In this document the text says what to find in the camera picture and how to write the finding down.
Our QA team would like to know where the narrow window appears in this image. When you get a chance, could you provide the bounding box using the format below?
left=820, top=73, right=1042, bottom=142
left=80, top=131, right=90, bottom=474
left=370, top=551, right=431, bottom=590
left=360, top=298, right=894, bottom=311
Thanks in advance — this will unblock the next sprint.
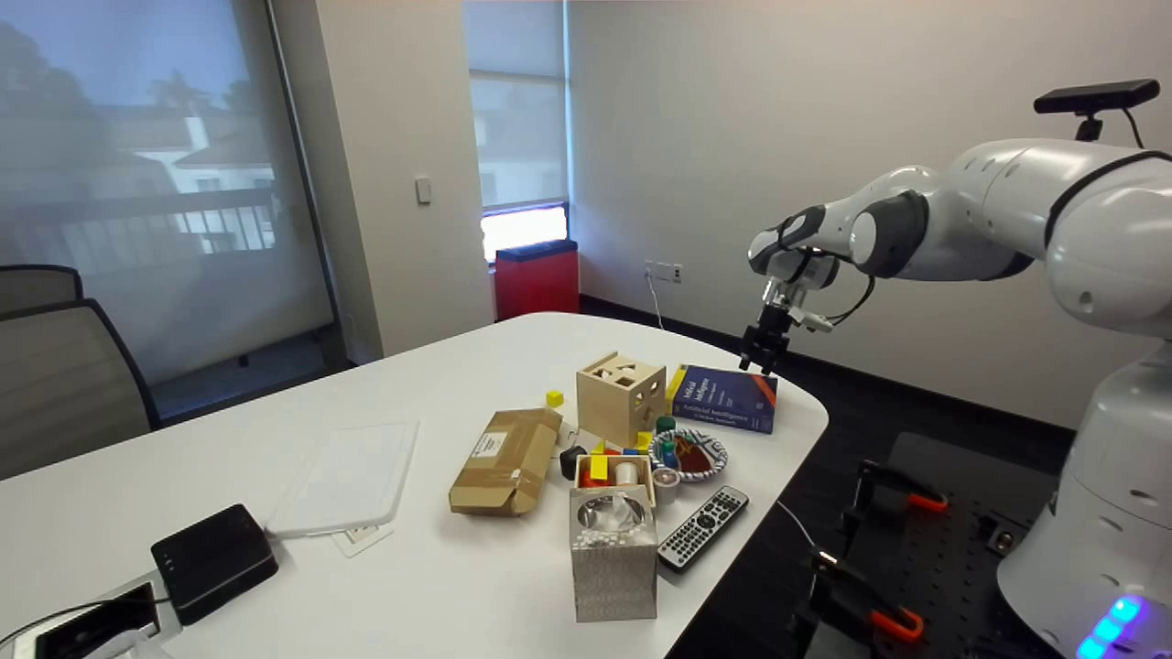
left=463, top=0, right=575, bottom=267

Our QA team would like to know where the black stereo camera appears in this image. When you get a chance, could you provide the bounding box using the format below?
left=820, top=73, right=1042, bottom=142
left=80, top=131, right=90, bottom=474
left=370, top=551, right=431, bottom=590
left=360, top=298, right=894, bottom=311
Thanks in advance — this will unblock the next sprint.
left=1033, top=76, right=1165, bottom=146

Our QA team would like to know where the wooden shape sorter box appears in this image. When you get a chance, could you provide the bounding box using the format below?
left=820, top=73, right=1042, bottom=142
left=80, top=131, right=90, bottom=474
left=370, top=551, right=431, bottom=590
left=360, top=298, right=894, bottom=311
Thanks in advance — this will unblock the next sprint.
left=570, top=347, right=674, bottom=451

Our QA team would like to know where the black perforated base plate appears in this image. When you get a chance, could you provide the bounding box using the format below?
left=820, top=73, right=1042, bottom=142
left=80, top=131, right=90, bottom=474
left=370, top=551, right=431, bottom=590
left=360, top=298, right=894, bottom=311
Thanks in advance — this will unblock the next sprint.
left=791, top=427, right=1068, bottom=659

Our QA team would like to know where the red bin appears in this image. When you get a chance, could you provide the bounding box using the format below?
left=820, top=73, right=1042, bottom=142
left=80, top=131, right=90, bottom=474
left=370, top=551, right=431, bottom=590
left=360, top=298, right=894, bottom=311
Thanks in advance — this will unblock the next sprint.
left=489, top=236, right=583, bottom=320

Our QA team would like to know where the blue patterned paper bowl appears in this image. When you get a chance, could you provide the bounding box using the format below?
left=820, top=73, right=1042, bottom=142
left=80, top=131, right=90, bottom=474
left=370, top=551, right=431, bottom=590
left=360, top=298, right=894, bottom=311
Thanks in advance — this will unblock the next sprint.
left=647, top=425, right=734, bottom=491

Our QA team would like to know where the black power cable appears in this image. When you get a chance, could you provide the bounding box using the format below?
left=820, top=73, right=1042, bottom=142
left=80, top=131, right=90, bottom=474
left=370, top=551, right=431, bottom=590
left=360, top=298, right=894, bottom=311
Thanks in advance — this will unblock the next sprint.
left=0, top=597, right=98, bottom=651

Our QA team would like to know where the grey remote control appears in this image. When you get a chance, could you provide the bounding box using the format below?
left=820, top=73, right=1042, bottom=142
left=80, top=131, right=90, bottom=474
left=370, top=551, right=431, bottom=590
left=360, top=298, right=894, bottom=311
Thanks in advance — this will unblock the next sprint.
left=654, top=483, right=754, bottom=574

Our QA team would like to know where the wooden tray with blocks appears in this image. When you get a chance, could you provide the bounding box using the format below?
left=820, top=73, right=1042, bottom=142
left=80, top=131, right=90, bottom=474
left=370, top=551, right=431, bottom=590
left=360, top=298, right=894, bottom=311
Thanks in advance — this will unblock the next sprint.
left=569, top=444, right=660, bottom=499

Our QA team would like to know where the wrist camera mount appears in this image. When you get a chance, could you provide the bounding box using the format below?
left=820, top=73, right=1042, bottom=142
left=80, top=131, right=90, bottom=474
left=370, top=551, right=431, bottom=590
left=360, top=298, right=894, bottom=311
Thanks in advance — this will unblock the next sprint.
left=762, top=280, right=843, bottom=336

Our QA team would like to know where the large window roller shade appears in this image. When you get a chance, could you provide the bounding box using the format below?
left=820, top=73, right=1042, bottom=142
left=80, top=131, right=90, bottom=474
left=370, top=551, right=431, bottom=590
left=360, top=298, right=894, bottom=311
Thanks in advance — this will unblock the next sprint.
left=0, top=0, right=342, bottom=389

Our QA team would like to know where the flat black device box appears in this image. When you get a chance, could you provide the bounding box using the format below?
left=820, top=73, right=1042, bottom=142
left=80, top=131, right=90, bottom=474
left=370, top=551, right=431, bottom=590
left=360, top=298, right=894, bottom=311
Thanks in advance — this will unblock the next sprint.
left=146, top=502, right=281, bottom=629

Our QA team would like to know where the black clamp orange handle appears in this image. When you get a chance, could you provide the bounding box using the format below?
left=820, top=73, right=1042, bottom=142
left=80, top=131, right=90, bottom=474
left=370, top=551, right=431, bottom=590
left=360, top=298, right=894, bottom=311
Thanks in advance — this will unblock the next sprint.
left=800, top=551, right=931, bottom=651
left=845, top=458, right=953, bottom=543

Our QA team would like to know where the grey box with clear lid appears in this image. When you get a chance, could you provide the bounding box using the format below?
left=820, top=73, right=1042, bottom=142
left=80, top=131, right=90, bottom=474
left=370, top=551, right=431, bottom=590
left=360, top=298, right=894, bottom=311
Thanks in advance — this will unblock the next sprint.
left=569, top=483, right=663, bottom=623

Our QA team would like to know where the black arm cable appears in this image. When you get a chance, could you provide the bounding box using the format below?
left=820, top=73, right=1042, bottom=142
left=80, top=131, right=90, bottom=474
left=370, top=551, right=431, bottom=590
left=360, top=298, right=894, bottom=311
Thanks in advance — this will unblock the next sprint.
left=823, top=267, right=879, bottom=336

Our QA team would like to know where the grey office chair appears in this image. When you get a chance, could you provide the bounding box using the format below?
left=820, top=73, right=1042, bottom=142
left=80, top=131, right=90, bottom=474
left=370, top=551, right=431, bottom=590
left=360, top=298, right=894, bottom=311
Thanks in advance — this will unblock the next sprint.
left=0, top=261, right=88, bottom=320
left=0, top=297, right=162, bottom=483

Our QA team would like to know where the thick blue cover book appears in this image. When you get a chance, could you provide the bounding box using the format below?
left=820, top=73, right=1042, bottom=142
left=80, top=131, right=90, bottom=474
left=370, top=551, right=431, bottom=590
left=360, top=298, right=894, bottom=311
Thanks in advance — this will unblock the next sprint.
left=665, top=363, right=785, bottom=435

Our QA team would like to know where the white wall outlet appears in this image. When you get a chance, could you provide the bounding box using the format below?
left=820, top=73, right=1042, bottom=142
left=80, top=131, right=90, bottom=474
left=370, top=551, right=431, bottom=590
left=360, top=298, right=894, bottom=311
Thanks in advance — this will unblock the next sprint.
left=642, top=257, right=688, bottom=289

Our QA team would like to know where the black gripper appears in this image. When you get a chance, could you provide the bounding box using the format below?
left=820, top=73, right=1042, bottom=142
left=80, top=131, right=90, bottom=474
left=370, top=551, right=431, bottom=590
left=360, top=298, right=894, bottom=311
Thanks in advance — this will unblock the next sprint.
left=736, top=298, right=800, bottom=377

